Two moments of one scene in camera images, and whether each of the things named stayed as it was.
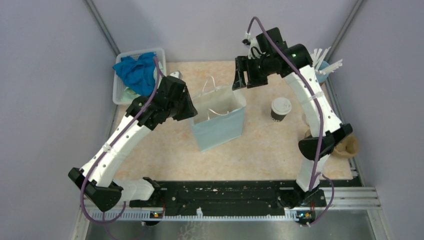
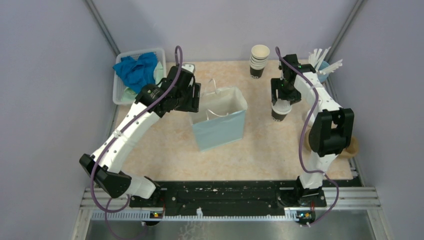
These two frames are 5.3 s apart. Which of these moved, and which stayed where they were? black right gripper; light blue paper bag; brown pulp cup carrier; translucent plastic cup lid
Moved: black right gripper
Stayed: translucent plastic cup lid; light blue paper bag; brown pulp cup carrier
